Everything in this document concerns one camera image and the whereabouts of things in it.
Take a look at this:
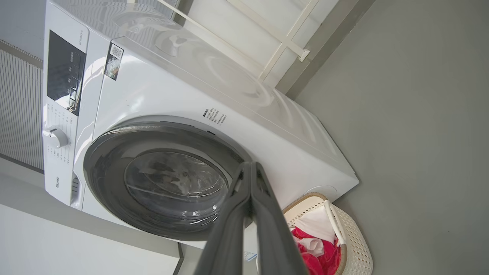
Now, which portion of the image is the QR code sticker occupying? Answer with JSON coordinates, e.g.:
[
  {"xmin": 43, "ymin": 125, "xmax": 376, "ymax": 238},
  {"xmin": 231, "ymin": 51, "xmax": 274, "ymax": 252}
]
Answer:
[{"xmin": 104, "ymin": 43, "xmax": 124, "ymax": 81}]

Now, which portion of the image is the grey ribbed wall panel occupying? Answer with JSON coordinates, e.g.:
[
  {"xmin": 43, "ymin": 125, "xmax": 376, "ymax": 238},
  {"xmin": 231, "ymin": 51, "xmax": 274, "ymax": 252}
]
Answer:
[{"xmin": 0, "ymin": 40, "xmax": 45, "ymax": 171}]

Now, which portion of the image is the black washing machine display panel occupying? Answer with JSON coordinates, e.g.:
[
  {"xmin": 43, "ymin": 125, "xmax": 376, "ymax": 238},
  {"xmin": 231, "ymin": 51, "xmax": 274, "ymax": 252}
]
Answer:
[{"xmin": 47, "ymin": 30, "xmax": 87, "ymax": 116}]

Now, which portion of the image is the round white filter cover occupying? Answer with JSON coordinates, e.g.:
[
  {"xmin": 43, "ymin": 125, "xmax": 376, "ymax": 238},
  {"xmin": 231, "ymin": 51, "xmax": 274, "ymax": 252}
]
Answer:
[{"xmin": 305, "ymin": 185, "xmax": 339, "ymax": 203}]

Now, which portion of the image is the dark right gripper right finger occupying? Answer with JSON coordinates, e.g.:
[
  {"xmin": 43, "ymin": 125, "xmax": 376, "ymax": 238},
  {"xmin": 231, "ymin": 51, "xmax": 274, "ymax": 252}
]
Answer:
[{"xmin": 250, "ymin": 162, "xmax": 309, "ymax": 275}]

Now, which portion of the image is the red and white garment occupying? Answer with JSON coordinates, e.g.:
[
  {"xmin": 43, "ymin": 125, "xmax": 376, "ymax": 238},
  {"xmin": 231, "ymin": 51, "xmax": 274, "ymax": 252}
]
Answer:
[{"xmin": 291, "ymin": 226, "xmax": 342, "ymax": 275}]

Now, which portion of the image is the cream perforated laundry basket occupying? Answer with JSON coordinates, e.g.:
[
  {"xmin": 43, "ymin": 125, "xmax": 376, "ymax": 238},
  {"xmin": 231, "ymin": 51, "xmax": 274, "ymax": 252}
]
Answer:
[{"xmin": 283, "ymin": 192, "xmax": 374, "ymax": 275}]

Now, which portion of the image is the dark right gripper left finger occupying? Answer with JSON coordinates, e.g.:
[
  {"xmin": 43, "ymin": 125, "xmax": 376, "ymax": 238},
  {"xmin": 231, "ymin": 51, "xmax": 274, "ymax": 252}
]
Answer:
[{"xmin": 194, "ymin": 161, "xmax": 253, "ymax": 275}]

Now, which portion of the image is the small printed text sticker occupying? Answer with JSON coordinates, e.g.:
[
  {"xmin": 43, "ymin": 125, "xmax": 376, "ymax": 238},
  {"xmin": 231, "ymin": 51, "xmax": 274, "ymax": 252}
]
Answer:
[{"xmin": 201, "ymin": 108, "xmax": 228, "ymax": 127}]

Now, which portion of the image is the dark round washing machine door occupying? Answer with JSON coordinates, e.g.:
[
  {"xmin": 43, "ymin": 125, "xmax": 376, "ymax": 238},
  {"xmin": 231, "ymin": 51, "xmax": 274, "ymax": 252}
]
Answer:
[{"xmin": 83, "ymin": 121, "xmax": 255, "ymax": 242}]

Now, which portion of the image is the white metal railing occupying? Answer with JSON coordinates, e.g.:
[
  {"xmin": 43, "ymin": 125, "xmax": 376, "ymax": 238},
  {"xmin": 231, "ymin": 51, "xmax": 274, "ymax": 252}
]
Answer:
[{"xmin": 126, "ymin": 0, "xmax": 318, "ymax": 81}]

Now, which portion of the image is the white program selector knob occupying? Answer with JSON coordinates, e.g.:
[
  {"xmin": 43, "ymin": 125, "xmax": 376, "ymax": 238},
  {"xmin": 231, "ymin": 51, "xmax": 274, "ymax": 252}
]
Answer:
[{"xmin": 42, "ymin": 127, "xmax": 70, "ymax": 149}]

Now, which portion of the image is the white front-load washing machine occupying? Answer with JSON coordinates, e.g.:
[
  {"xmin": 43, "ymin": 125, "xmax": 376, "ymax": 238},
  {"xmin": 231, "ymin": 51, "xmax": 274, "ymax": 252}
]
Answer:
[{"xmin": 41, "ymin": 0, "xmax": 360, "ymax": 264}]

